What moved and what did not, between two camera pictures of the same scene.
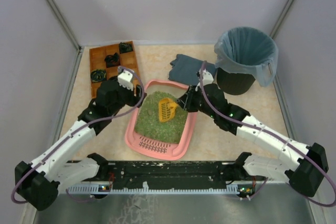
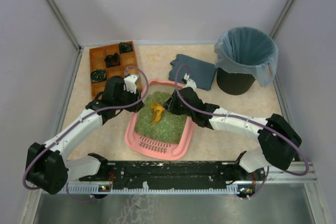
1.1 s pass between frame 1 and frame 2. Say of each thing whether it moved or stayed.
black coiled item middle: stayed
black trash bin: stayed
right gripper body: moved
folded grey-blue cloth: stayed
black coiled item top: stayed
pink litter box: moved
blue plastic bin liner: stayed
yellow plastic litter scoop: moved
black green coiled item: stayed
